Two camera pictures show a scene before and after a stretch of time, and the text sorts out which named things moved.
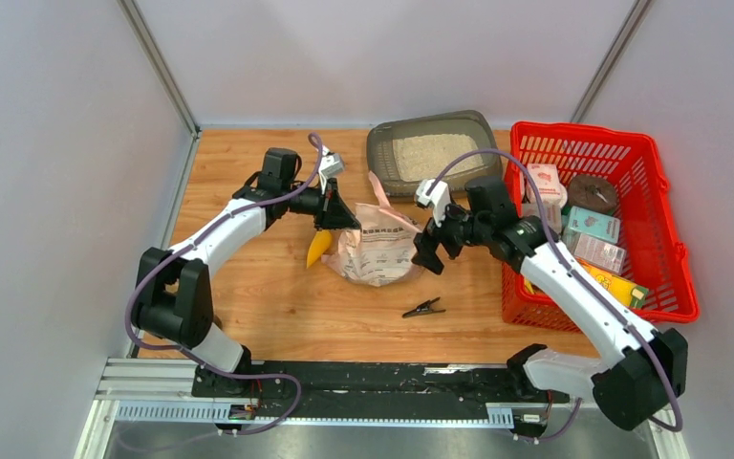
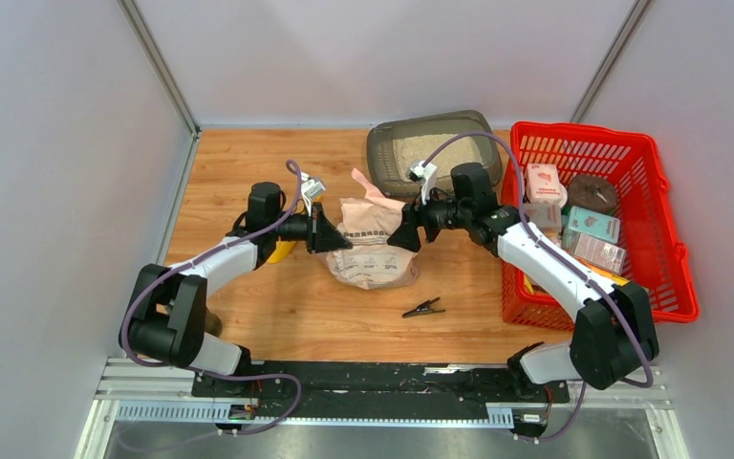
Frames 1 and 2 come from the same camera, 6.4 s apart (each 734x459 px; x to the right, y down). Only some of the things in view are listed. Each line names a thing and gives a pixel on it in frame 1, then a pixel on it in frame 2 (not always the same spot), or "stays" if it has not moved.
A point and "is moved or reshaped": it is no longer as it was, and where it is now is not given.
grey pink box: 552,212 stays
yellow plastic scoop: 320,242 is moved or reshaped
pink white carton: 547,180 stays
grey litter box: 403,152 stays
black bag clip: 423,309 stays
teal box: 598,225 stays
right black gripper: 427,241 -> 406,237
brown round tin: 592,192 stays
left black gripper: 332,211 -> 320,235
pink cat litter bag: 382,251 is moved or reshaped
